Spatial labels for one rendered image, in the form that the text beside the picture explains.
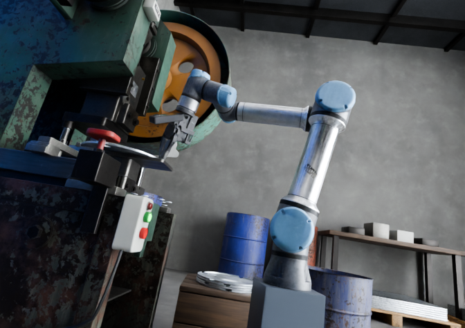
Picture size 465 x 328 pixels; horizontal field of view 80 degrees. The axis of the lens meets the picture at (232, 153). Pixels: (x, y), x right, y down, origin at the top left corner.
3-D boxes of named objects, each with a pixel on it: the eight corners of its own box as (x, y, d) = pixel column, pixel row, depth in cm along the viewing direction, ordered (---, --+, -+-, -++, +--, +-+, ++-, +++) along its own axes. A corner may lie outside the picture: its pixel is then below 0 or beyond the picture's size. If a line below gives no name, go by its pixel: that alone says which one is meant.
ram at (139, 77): (139, 137, 112) (156, 74, 121) (123, 122, 98) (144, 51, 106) (99, 131, 114) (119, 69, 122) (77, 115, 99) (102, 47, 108)
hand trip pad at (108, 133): (115, 167, 69) (123, 138, 71) (103, 160, 64) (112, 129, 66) (88, 162, 70) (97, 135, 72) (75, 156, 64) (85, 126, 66)
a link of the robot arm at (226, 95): (241, 99, 106) (216, 91, 109) (235, 83, 95) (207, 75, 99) (232, 117, 104) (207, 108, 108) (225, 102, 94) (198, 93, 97)
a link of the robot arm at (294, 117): (344, 115, 107) (223, 103, 119) (349, 101, 97) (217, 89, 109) (340, 142, 104) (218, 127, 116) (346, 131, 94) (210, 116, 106)
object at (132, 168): (165, 202, 103) (174, 167, 107) (153, 196, 90) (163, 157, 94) (102, 192, 105) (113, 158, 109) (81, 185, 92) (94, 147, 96)
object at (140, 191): (142, 203, 119) (145, 189, 121) (84, 181, 76) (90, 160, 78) (77, 192, 122) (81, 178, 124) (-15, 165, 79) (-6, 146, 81)
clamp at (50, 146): (79, 167, 92) (88, 138, 95) (44, 151, 76) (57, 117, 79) (62, 165, 93) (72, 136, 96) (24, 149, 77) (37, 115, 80)
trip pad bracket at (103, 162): (100, 234, 68) (122, 158, 74) (77, 233, 59) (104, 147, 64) (77, 230, 69) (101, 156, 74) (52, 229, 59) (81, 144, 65)
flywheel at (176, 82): (84, 117, 167) (185, 171, 154) (62, 102, 148) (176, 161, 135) (149, 29, 185) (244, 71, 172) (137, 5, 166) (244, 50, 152)
